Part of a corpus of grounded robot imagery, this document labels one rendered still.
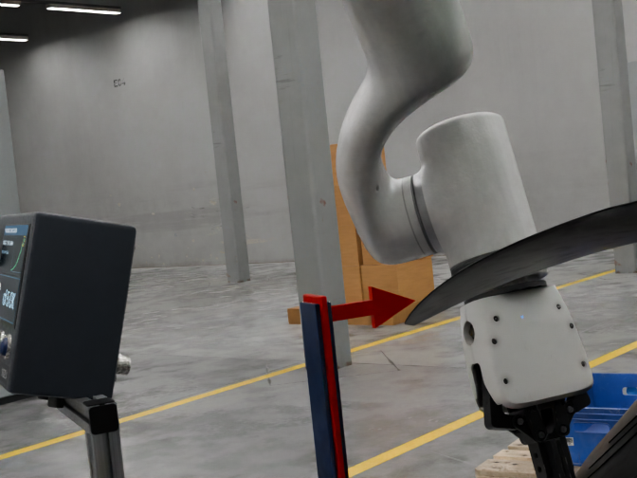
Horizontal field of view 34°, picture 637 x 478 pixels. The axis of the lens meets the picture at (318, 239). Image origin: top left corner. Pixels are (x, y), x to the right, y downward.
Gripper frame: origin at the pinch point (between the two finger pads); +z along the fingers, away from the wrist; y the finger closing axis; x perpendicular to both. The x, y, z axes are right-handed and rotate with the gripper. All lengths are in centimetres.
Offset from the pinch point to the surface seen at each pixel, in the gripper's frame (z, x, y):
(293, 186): -191, 535, 231
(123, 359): -20.8, 35.7, -26.3
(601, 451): -0.1, -3.8, 2.4
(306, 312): -12.6, -25.0, -30.5
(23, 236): -35, 32, -35
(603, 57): -342, 704, 688
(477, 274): -12.9, -25.8, -19.5
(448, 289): -12.8, -23.1, -20.0
